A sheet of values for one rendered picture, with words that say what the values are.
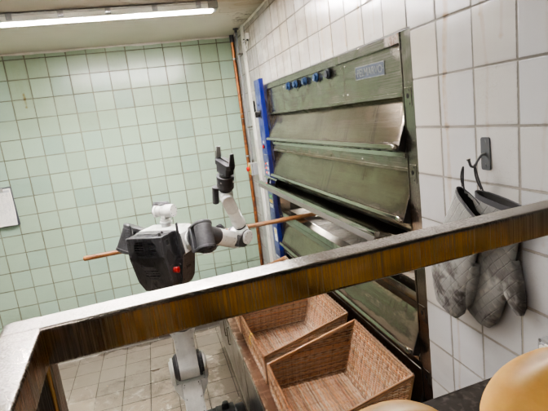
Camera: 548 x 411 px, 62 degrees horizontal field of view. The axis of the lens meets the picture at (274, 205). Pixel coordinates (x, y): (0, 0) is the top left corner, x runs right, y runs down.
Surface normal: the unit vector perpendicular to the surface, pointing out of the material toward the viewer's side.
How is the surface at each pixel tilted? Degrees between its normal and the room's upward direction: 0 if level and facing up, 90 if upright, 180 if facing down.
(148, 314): 90
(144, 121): 90
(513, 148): 90
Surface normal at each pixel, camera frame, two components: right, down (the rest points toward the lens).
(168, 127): 0.26, 0.15
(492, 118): -0.96, 0.17
